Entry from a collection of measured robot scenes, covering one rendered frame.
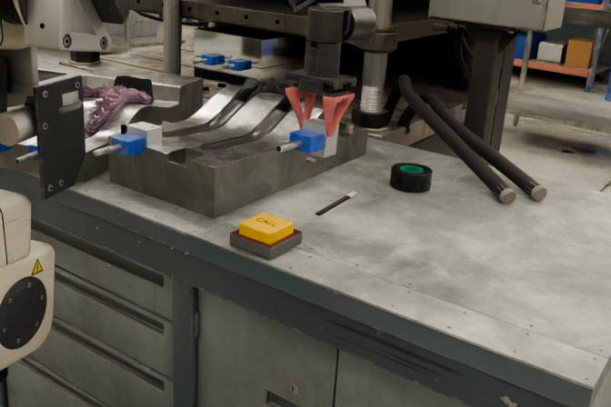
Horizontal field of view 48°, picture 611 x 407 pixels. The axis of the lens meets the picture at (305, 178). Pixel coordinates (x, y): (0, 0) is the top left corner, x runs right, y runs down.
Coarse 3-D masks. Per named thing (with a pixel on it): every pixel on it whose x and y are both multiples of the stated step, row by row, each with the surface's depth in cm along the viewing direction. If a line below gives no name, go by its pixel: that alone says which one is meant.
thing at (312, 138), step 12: (312, 120) 116; (324, 120) 117; (300, 132) 113; (312, 132) 114; (324, 132) 114; (336, 132) 116; (288, 144) 109; (300, 144) 111; (312, 144) 111; (324, 144) 114; (324, 156) 115
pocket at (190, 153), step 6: (180, 150) 120; (186, 150) 121; (192, 150) 120; (168, 156) 117; (174, 156) 119; (180, 156) 120; (186, 156) 121; (192, 156) 120; (198, 156) 119; (168, 162) 118; (174, 162) 119; (180, 162) 121; (186, 162) 122
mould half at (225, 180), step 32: (224, 96) 145; (256, 96) 143; (224, 128) 136; (288, 128) 132; (128, 160) 123; (160, 160) 119; (192, 160) 114; (224, 160) 115; (256, 160) 120; (288, 160) 129; (320, 160) 138; (160, 192) 121; (192, 192) 116; (224, 192) 115; (256, 192) 123
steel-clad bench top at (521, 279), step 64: (128, 192) 124; (320, 192) 129; (384, 192) 131; (448, 192) 134; (576, 192) 138; (256, 256) 102; (320, 256) 103; (384, 256) 105; (448, 256) 106; (512, 256) 107; (576, 256) 109; (448, 320) 88; (512, 320) 89; (576, 320) 90
